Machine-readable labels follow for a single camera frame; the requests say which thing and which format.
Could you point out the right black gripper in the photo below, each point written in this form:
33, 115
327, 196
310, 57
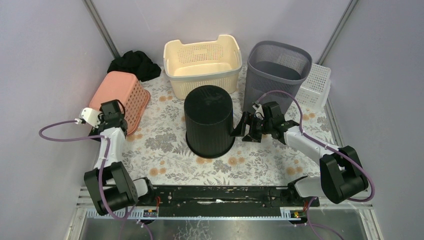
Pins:
252, 136

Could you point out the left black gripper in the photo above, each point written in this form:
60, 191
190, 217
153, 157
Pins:
114, 122

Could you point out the pink perforated plastic basket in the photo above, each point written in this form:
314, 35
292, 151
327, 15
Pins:
126, 88

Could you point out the black plastic bucket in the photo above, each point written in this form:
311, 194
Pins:
208, 112

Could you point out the grey slatted waste bin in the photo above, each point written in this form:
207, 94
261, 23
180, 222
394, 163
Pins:
273, 67

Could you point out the cream perforated plastic basket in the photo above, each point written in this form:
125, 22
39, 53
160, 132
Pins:
192, 65

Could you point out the white perforated shallow tray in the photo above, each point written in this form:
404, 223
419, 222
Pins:
314, 91

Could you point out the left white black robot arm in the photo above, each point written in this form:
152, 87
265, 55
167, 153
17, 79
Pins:
109, 183

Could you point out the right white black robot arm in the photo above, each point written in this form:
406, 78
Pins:
341, 175

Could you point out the floral patterned table mat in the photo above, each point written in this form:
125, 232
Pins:
158, 150

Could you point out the crumpled black cloth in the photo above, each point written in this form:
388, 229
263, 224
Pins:
136, 63

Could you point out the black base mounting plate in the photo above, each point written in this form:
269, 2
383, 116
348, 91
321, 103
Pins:
226, 201

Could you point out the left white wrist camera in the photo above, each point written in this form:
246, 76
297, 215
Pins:
89, 116

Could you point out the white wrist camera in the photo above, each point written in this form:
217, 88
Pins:
89, 116
259, 113

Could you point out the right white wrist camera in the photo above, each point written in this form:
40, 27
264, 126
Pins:
259, 113

